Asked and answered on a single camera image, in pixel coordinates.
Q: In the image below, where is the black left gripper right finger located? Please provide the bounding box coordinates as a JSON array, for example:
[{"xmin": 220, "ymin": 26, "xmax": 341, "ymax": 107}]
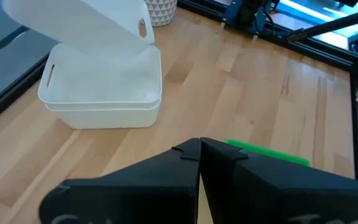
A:
[{"xmin": 199, "ymin": 136, "xmax": 358, "ymax": 224}]

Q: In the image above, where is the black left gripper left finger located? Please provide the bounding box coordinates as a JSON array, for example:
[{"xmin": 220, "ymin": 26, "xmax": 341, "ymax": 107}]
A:
[{"xmin": 39, "ymin": 138, "xmax": 202, "ymax": 224}]

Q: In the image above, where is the green slotted plastic basket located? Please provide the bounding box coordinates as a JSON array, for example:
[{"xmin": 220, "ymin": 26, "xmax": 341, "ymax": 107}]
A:
[{"xmin": 224, "ymin": 138, "xmax": 312, "ymax": 168}]

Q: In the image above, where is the white plastic basket with handles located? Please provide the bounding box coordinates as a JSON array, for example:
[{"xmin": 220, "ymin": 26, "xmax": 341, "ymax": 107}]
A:
[
  {"xmin": 44, "ymin": 98, "xmax": 162, "ymax": 130},
  {"xmin": 37, "ymin": 42, "xmax": 163, "ymax": 112},
  {"xmin": 1, "ymin": 0, "xmax": 155, "ymax": 60}
]

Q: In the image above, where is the white triangle-patterned planter pot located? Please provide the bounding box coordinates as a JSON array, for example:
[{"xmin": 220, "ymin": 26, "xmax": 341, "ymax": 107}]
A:
[{"xmin": 144, "ymin": 0, "xmax": 178, "ymax": 27}]

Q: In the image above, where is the black diagonal frame strut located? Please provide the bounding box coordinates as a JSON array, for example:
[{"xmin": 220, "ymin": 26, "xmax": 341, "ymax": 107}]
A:
[{"xmin": 287, "ymin": 6, "xmax": 358, "ymax": 43}]

